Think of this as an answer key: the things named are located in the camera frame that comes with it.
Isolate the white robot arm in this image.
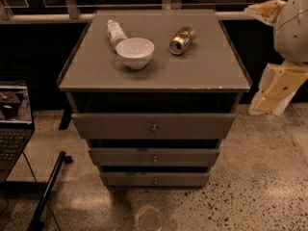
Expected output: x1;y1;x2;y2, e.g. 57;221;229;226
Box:
244;0;308;116

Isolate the black stand leg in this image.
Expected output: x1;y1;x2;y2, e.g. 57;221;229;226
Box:
27;151;68;231

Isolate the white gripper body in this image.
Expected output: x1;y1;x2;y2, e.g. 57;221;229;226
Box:
271;61;308;116

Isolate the grey bottom drawer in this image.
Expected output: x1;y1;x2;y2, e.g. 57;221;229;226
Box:
100;172;210;187

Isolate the grey top drawer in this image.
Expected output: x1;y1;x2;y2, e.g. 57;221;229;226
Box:
71;113;235;140

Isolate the grey drawer cabinet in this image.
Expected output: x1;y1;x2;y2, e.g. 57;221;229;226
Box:
58;10;251;174

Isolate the gold soda can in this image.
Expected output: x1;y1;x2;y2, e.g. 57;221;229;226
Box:
169;26;195;55

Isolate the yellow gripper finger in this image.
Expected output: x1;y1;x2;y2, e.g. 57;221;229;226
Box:
247;63;308;116
244;0;286;26

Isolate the metal window rail frame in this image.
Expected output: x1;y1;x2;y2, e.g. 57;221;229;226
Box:
0;0;308;25

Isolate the clear plastic water bottle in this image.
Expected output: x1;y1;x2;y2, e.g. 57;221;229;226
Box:
106;20;128;50

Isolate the white ceramic bowl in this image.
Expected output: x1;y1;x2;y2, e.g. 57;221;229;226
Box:
116;38;155;69

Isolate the black laptop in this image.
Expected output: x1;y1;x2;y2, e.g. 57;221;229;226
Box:
0;76;35;183

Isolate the grey drawer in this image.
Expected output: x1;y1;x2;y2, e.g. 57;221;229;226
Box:
89;148;219;167
100;172;210;187
71;113;235;140

